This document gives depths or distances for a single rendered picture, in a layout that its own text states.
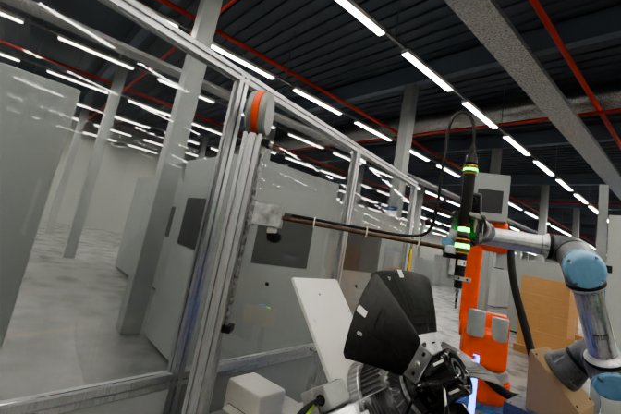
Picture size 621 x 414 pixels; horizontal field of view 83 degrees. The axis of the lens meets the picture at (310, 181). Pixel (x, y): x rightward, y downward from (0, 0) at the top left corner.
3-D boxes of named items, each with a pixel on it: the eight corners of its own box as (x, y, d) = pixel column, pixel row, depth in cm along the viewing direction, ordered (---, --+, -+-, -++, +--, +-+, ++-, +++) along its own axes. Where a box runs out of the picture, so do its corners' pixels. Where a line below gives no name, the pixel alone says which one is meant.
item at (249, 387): (213, 412, 120) (220, 378, 122) (248, 401, 132) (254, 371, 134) (247, 437, 109) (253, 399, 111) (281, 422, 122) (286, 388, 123)
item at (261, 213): (246, 225, 111) (251, 198, 113) (250, 225, 118) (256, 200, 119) (278, 230, 110) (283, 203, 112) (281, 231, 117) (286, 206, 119)
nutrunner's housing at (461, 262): (453, 287, 107) (469, 143, 114) (448, 286, 110) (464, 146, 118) (466, 290, 106) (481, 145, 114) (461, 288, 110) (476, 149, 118)
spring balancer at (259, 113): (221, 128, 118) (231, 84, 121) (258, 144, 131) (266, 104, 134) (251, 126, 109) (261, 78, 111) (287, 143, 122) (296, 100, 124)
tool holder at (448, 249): (444, 277, 106) (447, 245, 107) (436, 275, 113) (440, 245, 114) (474, 283, 105) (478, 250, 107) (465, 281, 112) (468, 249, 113)
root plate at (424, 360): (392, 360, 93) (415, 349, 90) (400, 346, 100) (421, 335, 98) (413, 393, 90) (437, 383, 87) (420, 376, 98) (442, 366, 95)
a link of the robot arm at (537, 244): (588, 233, 135) (451, 213, 153) (597, 243, 125) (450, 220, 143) (581, 261, 137) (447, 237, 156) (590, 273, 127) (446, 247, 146)
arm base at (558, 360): (548, 350, 153) (568, 338, 149) (578, 386, 144) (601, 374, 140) (540, 357, 143) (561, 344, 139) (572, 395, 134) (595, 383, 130)
